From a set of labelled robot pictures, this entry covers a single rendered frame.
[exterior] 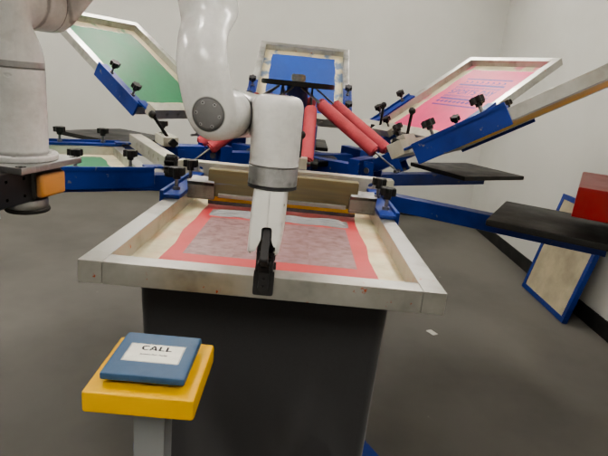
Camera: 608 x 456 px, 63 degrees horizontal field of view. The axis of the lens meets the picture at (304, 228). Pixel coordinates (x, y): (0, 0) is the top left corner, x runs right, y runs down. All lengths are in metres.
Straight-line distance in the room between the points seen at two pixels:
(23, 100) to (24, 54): 0.07
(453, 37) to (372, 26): 0.85
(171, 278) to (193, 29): 0.37
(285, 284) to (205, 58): 0.35
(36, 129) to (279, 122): 0.46
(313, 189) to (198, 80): 0.70
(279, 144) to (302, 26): 4.78
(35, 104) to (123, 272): 0.34
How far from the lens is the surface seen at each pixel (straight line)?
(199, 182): 1.35
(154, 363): 0.65
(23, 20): 0.97
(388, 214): 1.27
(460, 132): 1.60
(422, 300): 0.82
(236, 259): 0.96
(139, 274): 0.82
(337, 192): 1.34
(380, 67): 5.51
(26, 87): 0.97
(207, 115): 0.69
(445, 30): 5.66
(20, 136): 0.98
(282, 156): 0.72
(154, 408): 0.63
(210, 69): 0.70
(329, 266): 0.97
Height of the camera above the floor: 1.31
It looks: 16 degrees down
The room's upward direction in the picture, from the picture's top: 6 degrees clockwise
